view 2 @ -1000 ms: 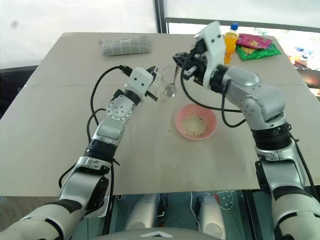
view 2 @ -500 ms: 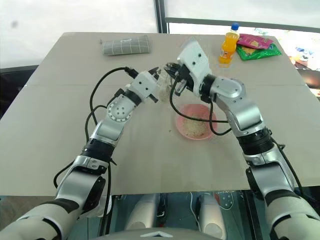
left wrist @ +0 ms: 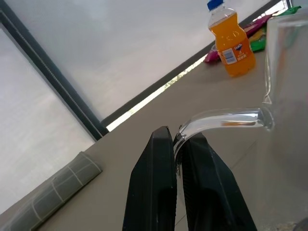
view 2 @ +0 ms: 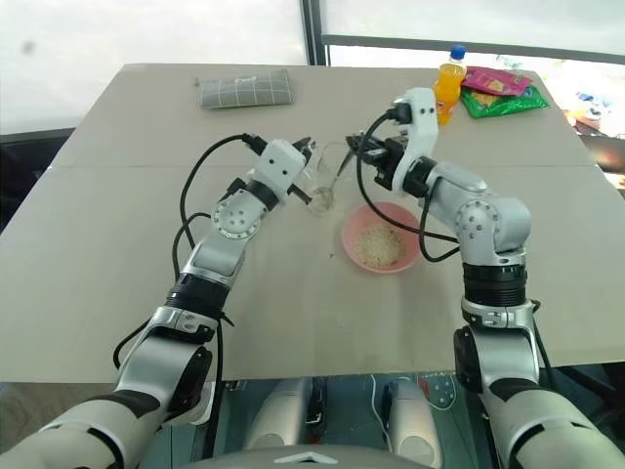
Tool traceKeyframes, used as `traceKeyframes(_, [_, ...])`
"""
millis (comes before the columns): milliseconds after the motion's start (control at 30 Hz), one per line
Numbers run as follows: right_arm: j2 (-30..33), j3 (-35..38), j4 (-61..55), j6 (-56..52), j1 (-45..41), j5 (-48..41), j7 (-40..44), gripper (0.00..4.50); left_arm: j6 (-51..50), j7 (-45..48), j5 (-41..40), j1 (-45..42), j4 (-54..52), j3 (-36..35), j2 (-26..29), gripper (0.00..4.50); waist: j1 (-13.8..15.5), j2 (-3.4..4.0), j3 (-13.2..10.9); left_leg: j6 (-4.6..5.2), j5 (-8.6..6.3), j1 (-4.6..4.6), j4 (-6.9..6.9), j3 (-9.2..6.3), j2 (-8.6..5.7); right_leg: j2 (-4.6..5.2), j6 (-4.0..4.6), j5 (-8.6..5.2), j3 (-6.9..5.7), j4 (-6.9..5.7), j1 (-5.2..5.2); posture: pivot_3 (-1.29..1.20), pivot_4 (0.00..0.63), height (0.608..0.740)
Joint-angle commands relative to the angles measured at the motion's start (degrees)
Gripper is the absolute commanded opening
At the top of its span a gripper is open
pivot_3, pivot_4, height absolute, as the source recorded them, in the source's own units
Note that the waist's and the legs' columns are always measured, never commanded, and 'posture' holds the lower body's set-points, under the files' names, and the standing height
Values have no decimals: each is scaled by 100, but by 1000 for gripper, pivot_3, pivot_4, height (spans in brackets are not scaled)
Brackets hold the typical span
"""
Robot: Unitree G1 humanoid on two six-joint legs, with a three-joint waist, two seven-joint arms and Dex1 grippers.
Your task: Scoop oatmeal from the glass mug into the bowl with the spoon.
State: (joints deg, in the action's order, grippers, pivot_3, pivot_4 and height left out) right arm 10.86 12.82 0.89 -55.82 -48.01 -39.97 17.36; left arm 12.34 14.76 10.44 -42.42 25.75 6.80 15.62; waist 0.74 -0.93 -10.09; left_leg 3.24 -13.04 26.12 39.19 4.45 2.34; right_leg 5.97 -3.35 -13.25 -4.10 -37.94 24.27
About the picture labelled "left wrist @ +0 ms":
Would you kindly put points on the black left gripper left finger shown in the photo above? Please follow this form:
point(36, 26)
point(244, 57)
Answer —
point(150, 183)

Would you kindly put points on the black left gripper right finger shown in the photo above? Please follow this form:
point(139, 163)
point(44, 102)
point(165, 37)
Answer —
point(211, 190)

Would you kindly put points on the clear glass mug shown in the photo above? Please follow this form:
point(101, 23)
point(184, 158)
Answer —
point(286, 79)

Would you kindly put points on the grey checked folded cloth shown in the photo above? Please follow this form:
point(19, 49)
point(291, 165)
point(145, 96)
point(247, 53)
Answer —
point(51, 192)

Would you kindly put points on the orange soda bottle blue cap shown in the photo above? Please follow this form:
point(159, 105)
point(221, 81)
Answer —
point(234, 45)

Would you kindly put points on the green snack packet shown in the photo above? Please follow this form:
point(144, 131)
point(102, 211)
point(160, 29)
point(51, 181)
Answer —
point(261, 41)

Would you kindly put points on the pink snack packet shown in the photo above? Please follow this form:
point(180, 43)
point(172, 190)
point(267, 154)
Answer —
point(250, 27)

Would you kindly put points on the dark window frame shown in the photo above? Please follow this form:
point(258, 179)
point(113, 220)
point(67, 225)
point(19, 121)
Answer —
point(57, 79)

